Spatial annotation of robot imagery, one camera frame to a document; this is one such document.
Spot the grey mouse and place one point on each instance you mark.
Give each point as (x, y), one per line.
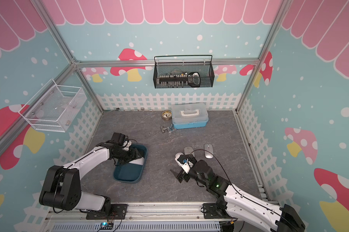
(188, 150)

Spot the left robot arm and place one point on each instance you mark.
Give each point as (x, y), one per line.
(62, 186)

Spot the dark teal storage box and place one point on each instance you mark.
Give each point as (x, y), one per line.
(131, 173)

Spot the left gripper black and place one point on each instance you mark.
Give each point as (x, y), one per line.
(133, 155)

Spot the blue storage case clear lid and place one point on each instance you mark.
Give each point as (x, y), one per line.
(187, 116)

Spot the white mouse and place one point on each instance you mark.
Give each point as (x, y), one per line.
(139, 161)
(179, 158)

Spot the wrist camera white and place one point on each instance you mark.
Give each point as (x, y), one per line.
(188, 162)
(120, 140)

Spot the silver mouse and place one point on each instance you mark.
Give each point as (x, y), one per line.
(208, 151)

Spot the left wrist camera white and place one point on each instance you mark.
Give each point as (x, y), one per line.
(120, 140)

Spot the aluminium corner post left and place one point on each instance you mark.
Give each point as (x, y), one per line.
(73, 66)

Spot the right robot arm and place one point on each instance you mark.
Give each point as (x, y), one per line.
(232, 202)

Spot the black wire mesh basket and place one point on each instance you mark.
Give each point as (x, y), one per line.
(196, 65)

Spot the white wire basket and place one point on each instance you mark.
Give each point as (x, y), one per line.
(54, 107)

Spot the socket set rail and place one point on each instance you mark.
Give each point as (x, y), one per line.
(177, 81)

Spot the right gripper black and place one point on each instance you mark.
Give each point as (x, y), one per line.
(183, 175)

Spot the metal ball valve blue handle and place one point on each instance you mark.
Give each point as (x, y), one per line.
(168, 129)

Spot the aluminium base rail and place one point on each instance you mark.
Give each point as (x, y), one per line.
(149, 217)

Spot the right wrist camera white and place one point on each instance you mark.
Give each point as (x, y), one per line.
(188, 162)

